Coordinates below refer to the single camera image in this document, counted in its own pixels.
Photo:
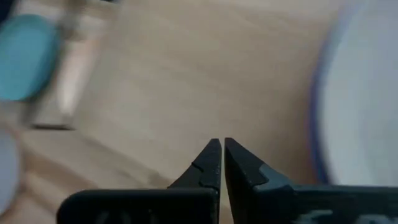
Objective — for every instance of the cream plate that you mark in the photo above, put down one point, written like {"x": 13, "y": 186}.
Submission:
{"x": 7, "y": 171}
{"x": 363, "y": 93}

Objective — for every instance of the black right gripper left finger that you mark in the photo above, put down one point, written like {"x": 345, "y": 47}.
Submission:
{"x": 186, "y": 205}

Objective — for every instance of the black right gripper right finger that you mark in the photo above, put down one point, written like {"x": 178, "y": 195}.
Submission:
{"x": 280, "y": 205}

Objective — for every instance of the green plate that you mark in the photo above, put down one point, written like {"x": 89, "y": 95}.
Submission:
{"x": 25, "y": 56}

